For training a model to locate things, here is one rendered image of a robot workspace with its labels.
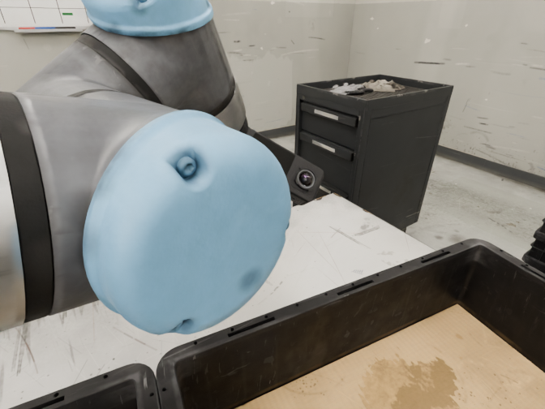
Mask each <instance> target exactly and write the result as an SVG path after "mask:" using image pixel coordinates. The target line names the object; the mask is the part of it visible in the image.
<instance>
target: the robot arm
mask: <svg viewBox="0 0 545 409"><path fill-rule="evenodd" d="M81 2H82V3H83V4H84V6H85V8H86V9H87V16H88V18H89V19H90V20H91V21H92V25H91V26H90V27H88V28H87V29H86V30H85V31H84V32H82V33H81V36H80V37H79V38H78V39H77V40H75V41H74V42H73V43H72V44H71V45H70V46H68V47H67V48H66V49H65V50H63V51H62V52H61V53H60V54H59V55H58V56H57V57H56V58H55V59H53V60H52V61H51V62H50V63H48V64H47V65H46V66H45V67H44V68H42V69H41V70H40V71H39V72H37V73H36V74H35V75H34V76H33V77H32V78H31V79H30V80H28V81H27V82H26V83H25V84H24V85H22V86H21V87H20V88H19V89H17V90H16V91H15V92H1V91H0V332H2V331H4V330H8V329H12V328H15V327H17V326H21V325H23V324H24V323H27V322H30V321H34V320H37V319H40V318H42V317H45V316H52V315H55V314H58V313H60V312H65V311H68V310H71V309H73V308H77V307H80V306H83V305H86V304H90V303H93V302H96V301H98V300H100V301H101V302H102V303H103V304H104V305H105V306H106V307H107V308H108V309H109V310H111V311H113V312H116V313H117V314H120V315H121V316H122V317H123V318H124V319H125V320H126V321H128V322H129V323H131V324H132V325H133V326H134V327H136V328H138V329H141V330H143V331H145V332H148V333H150V334H157V335H161V334H169V333H177V334H186V335H188V334H194V333H198V332H200V331H203V330H205V329H209V328H211V327H213V326H214V325H217V324H219V323H221V322H222V321H224V320H225V319H227V318H228V317H230V316H232V315H233V314H234V313H236V312H237V311H238V310H239V309H240V308H241V307H242V306H244V305H245V304H246V303H247V302H248V301H249V300H250V299H251V298H252V297H253V296H254V295H255V294H256V292H257V291H258V290H259V289H260V288H261V287H262V285H263V284H264V283H265V281H266V280H267V279H268V277H269V275H270V273H271V272H272V271H273V269H274V267H275V265H276V263H277V261H278V259H279V257H280V255H281V252H282V250H283V247H284V246H285V241H286V238H285V231H286V230H287V229H288V228H289V225H290V215H291V201H293V202H294V203H296V204H297V205H305V204H307V203H310V202H312V201H313V200H314V199H315V197H316V194H317V192H318V190H319V188H320V184H321V183H322V180H323V178H324V172H323V170H321V169H320V168H319V167H318V166H315V165H313V164H312V163H310V162H309V161H307V160H305V159H303V158H302V157H300V156H298V155H297V154H295V153H292V152H291V151H289V150H288V149H286V148H284V147H282V146H281V145H279V144H277V143H276V142H274V141H272V140H270V139H269V138H267V137H265V136H263V135H261V134H260V133H259V132H257V131H255V130H253V129H251V128H249V127H248V122H247V117H246V109H245V105H244V103H243V100H242V96H241V93H240V91H239V88H238V85H237V82H236V79H235V78H234V75H233V72H232V70H231V67H230V64H229V61H228V58H227V56H226V53H225V49H224V47H223V44H222V42H221V38H220V35H219V32H218V31H217V26H216V24H215V21H214V18H213V9H212V5H211V4H210V2H209V1H208V0H81Z"/></svg>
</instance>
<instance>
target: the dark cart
mask: <svg viewBox="0 0 545 409"><path fill-rule="evenodd" d="M370 80H374V81H375V82H376V81H377V80H386V81H388V82H389V81H391V80H393V82H395V83H396V84H400V85H402V86H403V87H405V88H404V89H401V90H395V92H394V93H391V92H365V93H363V94H347V95H345V94H340V93H335V92H331V90H333V86H334V85H339V86H340V87H341V86H343V84H344V83H348V86H349V85H351V84H355V85H357V84H364V83H365V82H369V81H370ZM453 87H454V85H450V84H440V83H434V82H429V81H423V80H413V79H408V78H402V77H397V76H391V75H381V74H378V75H365V76H358V77H351V78H344V79H337V80H324V81H317V82H310V83H303V84H297V96H296V119H295V142H294V153H295V154H297V155H298V156H300V157H302V158H303V159H305V160H307V161H309V162H310V163H312V164H313V165H315V166H318V167H319V168H320V169H321V170H323V172H324V178H323V180H322V183H321V184H320V188H319V190H318V192H317V194H316V197H315V199H317V198H320V197H322V196H326V195H329V194H332V193H336V194H338V195H339V196H341V197H343V198H345V199H347V200H348V201H350V202H352V203H354V204H355V205H357V206H359V207H360V208H362V209H365V210H366V211H368V212H369V213H372V214H373V215H375V216H377V217H378V218H380V219H382V220H384V221H386V222H387V223H389V224H391V225H392V226H395V227H396V228H397V229H399V230H402V231H404V232H406V227H407V226H410V225H412V224H414V223H416V222H417V221H418V217H419V214H420V210H421V208H422V204H423V198H424V196H425V192H426V189H427V184H428V180H429V177H430V173H431V168H432V165H433V162H434V159H435V155H436V150H437V147H438V143H439V140H440V135H441V132H442V129H443V125H444V120H445V117H446V114H447V110H448V105H449V102H450V98H451V95H452V92H453Z"/></svg>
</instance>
